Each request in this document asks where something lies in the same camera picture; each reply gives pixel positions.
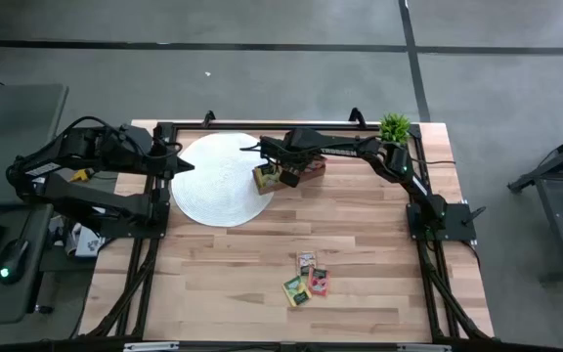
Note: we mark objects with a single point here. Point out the white round woven placemat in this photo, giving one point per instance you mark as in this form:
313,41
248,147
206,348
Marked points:
218,195

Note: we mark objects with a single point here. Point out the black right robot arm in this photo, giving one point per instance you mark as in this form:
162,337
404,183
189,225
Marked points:
411,181

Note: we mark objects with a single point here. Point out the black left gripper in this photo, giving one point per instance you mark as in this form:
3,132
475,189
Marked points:
147,159

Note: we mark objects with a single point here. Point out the black metal stand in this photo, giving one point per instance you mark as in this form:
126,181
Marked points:
555,195

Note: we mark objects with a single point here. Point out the white box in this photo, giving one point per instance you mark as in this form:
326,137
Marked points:
88,242

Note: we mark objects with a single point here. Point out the red tea packet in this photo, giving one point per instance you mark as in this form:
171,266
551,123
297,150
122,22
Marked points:
319,282
316,164

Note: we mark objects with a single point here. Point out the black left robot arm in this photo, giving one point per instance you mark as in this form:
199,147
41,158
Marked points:
91,200

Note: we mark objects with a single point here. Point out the green yellow tea packet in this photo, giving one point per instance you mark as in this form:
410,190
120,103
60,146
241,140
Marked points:
297,292
267,177

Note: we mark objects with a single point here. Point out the green plant in white pot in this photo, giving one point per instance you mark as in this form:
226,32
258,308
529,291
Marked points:
395,128

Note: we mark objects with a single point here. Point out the yellow plug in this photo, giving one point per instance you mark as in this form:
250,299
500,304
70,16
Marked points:
82,174

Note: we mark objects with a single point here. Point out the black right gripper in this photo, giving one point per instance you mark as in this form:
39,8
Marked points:
291,149

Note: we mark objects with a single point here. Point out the black computer mouse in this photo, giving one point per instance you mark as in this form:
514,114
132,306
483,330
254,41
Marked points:
12,261

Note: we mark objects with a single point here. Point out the black table frame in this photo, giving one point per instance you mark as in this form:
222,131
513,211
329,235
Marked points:
242,126

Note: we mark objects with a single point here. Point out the grey side table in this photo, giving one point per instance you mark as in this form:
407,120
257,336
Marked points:
12,127

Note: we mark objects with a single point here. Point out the black clamp bracket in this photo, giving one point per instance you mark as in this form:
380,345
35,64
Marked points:
209,118
357,117

